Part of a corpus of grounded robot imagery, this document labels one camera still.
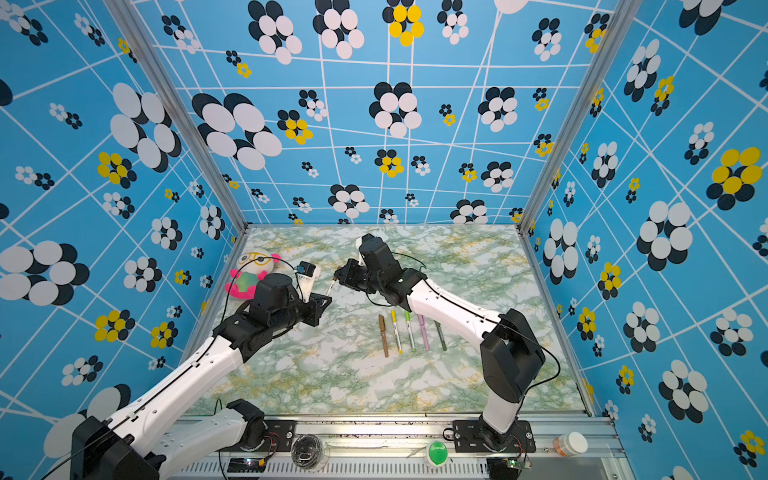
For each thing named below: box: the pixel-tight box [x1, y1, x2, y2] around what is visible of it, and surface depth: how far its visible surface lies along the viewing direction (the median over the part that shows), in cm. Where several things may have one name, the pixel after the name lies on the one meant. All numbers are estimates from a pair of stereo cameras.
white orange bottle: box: [553, 431, 589, 457], surface depth 68 cm
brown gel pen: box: [378, 314, 389, 357], surface depth 93 cm
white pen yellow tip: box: [391, 310, 403, 354], surface depth 94 cm
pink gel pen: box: [418, 314, 430, 351], surface depth 94 cm
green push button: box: [425, 440, 450, 468], surface depth 64 cm
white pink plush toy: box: [224, 247, 282, 300], surface depth 101 cm
